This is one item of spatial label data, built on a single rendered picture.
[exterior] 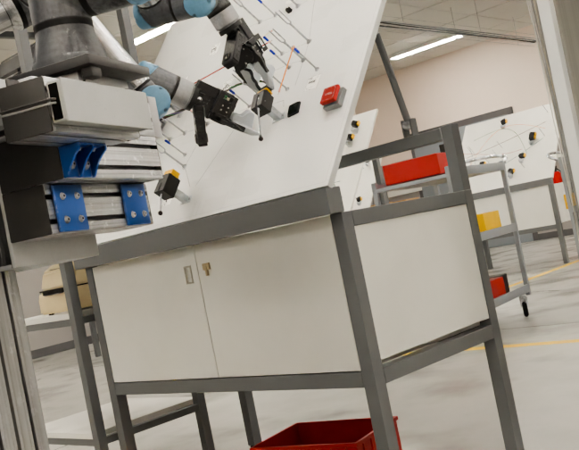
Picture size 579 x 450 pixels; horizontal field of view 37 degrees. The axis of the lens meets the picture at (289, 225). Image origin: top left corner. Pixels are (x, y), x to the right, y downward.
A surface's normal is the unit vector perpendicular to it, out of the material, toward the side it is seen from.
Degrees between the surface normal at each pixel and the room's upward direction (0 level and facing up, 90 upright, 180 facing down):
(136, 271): 90
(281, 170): 52
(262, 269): 90
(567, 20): 90
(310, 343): 90
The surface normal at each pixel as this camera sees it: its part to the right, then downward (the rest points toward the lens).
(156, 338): -0.69, 0.12
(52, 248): 0.92, -0.19
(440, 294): 0.70, -0.15
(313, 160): -0.67, -0.50
